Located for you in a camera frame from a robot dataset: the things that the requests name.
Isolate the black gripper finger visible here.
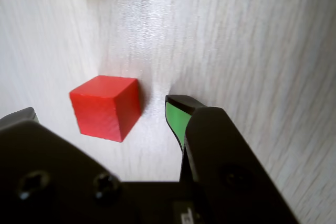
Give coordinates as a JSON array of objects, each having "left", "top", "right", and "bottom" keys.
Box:
[
  {"left": 0, "top": 106, "right": 138, "bottom": 224},
  {"left": 165, "top": 94, "right": 303, "bottom": 224}
]

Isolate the red wooden cube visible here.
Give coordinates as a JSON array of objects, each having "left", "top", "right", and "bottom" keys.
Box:
[{"left": 69, "top": 75, "right": 142, "bottom": 143}]

